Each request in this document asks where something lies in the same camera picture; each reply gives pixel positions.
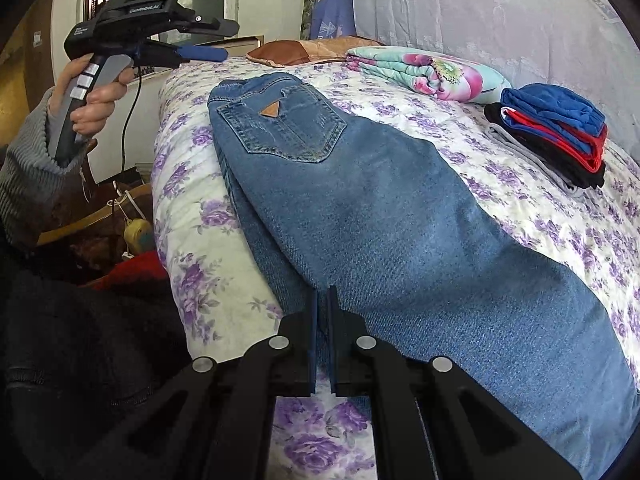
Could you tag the folded black garment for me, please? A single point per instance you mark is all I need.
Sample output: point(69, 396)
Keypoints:
point(565, 165)

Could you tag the person's left forearm grey sleeve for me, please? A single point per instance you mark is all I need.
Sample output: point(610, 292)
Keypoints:
point(25, 185)

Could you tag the folded floral blanket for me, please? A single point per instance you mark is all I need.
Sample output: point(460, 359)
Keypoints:
point(400, 67)

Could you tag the blue denim pants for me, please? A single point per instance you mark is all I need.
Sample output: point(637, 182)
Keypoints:
point(375, 220)

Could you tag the purple floral bed sheet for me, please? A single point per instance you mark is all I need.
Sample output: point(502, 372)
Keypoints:
point(525, 185)

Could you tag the person's dark clothing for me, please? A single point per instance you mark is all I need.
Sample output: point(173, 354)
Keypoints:
point(75, 350)

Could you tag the red cloth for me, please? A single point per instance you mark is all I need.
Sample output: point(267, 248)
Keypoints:
point(135, 270)

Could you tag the folded grey garment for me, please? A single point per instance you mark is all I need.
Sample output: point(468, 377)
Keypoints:
point(530, 157)

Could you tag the person's left hand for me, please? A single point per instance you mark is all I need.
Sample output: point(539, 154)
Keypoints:
point(100, 105)

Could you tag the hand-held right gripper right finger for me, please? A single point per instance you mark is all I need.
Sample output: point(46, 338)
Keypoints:
point(331, 340)

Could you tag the brown pillow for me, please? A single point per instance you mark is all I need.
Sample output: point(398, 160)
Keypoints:
point(295, 52)

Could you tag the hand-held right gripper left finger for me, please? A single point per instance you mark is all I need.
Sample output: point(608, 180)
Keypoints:
point(313, 345)

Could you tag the blue printed cloth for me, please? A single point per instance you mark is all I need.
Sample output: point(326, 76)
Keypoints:
point(335, 0)

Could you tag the white lace cover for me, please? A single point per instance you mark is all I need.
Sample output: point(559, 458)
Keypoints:
point(500, 20)

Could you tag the folded blue garment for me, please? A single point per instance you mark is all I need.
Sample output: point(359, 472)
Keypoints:
point(550, 102)

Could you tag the green picture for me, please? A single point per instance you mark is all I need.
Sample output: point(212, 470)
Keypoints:
point(314, 5)

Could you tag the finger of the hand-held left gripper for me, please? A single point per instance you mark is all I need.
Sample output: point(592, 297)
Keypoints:
point(210, 26)
point(200, 53)

